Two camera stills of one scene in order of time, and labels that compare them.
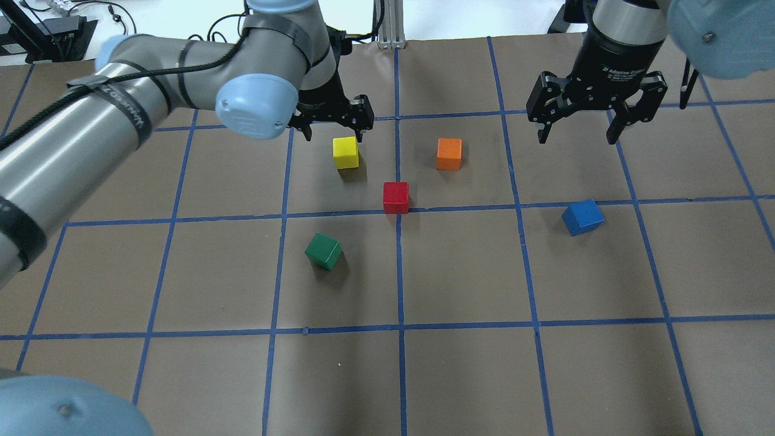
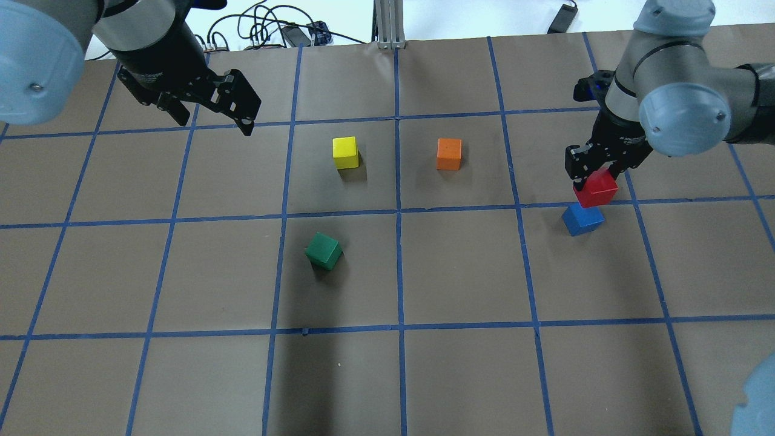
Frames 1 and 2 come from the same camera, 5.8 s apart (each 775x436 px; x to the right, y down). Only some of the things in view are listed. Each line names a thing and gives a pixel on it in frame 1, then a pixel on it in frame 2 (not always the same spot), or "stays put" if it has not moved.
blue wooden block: [582, 217] stays put
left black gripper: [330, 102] to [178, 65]
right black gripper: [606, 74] to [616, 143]
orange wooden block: [449, 154] stays put
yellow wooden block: [345, 152] stays put
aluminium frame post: [391, 34] stays put
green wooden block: [324, 251] stays put
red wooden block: [395, 197] to [599, 189]
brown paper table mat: [448, 275] stays put
